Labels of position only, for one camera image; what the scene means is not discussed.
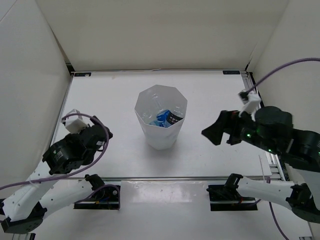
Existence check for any clear bottle black label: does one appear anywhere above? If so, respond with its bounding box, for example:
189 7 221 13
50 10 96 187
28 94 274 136
165 106 185 128

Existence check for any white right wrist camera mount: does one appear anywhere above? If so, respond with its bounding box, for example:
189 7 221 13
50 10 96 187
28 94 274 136
238 91 261 121

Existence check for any aluminium right table rail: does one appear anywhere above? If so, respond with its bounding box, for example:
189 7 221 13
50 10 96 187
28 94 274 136
241 71 290 181

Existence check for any aluminium table rail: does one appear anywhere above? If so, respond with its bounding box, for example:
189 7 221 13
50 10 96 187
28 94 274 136
241 71 290 181
64 175 273 181

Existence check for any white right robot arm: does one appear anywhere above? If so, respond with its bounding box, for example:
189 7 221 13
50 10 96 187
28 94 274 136
201 106 320 224

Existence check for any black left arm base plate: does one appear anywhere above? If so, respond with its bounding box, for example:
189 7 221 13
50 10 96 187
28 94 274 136
73 183 121 211

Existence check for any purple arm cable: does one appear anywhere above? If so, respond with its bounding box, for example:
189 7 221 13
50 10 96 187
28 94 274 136
246 57 320 240
0 113 122 213

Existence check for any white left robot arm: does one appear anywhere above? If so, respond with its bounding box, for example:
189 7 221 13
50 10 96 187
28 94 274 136
0 112 113 235

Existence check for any aluminium front table rail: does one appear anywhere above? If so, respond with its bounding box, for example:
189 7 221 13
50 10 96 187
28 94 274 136
64 175 273 181

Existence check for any clear bottle dark blue label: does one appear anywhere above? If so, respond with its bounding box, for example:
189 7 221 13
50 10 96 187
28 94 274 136
149 109 170 128

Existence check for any clear unlabeled plastic bottle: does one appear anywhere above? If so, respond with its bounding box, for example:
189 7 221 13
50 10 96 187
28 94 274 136
141 93 164 122

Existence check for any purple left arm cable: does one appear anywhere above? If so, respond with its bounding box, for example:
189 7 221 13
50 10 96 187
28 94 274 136
0 113 122 213

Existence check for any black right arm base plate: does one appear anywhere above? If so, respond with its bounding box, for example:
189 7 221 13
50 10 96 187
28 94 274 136
206 184 258 212

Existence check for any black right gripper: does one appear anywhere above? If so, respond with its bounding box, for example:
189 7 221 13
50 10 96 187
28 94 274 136
201 108 281 156

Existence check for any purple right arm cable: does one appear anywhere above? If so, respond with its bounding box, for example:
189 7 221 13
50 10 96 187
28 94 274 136
246 57 320 240

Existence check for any white faceted paper bin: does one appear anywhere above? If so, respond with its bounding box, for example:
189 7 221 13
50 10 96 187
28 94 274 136
134 84 188 150

